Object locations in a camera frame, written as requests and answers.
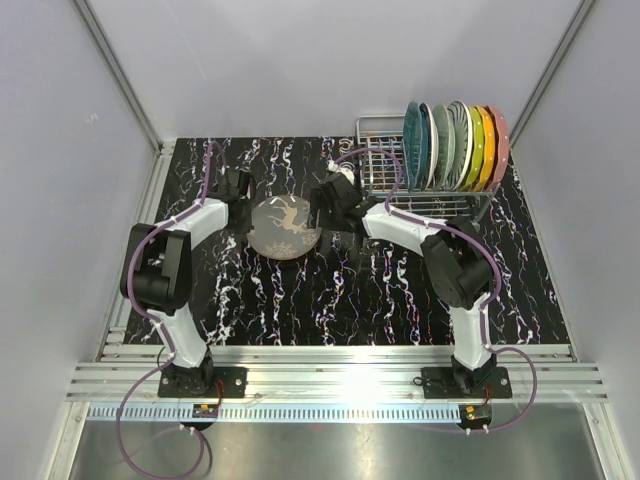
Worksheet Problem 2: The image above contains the green dotted plate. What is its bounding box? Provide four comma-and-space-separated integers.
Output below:
467, 107, 485, 190

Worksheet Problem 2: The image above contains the left small circuit board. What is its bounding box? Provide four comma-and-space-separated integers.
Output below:
193, 404, 219, 418

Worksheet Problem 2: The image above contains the left aluminium frame post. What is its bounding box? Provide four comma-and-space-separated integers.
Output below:
71, 0, 163, 154

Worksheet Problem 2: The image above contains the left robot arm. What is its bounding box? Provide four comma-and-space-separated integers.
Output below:
120, 169, 256, 400

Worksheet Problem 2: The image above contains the orange dotted plate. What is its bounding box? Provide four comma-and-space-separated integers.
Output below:
475, 106, 496, 191

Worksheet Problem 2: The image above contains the right aluminium frame post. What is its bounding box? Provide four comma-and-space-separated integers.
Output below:
510, 0, 599, 147

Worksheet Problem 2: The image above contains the mint green plate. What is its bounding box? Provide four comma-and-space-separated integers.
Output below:
432, 104, 455, 190

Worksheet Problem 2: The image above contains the grey deer plate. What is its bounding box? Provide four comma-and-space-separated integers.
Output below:
247, 195, 321, 261

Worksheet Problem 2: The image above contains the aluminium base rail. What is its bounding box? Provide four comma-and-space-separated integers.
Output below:
66, 345, 608, 423

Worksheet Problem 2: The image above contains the pink dotted plate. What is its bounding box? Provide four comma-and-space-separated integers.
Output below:
488, 106, 510, 191

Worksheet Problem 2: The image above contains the teal scalloped plate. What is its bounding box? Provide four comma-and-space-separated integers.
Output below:
402, 101, 431, 192

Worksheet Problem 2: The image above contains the aluminium frame post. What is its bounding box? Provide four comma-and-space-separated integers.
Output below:
71, 0, 163, 154
510, 0, 599, 147

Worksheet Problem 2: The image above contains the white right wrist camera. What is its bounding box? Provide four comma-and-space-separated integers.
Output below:
327, 160, 356, 186

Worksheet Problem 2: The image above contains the black marble pattern mat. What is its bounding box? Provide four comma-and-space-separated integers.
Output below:
155, 137, 570, 346

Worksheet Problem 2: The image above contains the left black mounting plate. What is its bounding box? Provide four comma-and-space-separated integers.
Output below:
157, 366, 249, 399

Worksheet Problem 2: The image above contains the black mounting plate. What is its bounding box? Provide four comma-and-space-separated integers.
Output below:
414, 367, 513, 400
157, 366, 249, 399

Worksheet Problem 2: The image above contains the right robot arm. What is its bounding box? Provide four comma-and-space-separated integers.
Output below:
308, 172, 500, 397

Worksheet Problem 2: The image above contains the right small circuit board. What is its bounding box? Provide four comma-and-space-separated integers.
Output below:
462, 404, 492, 422

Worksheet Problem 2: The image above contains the small circuit board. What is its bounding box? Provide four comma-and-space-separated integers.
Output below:
193, 404, 219, 418
462, 404, 492, 422

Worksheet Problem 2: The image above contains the white blue striped plate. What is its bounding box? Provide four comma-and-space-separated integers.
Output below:
447, 100, 473, 190

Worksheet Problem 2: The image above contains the metal dish rack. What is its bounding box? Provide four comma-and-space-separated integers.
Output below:
355, 114, 495, 226

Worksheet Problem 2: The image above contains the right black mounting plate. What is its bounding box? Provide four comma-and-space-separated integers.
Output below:
414, 367, 513, 400

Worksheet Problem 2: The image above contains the teal lettered plate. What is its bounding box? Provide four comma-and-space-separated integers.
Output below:
419, 103, 439, 190

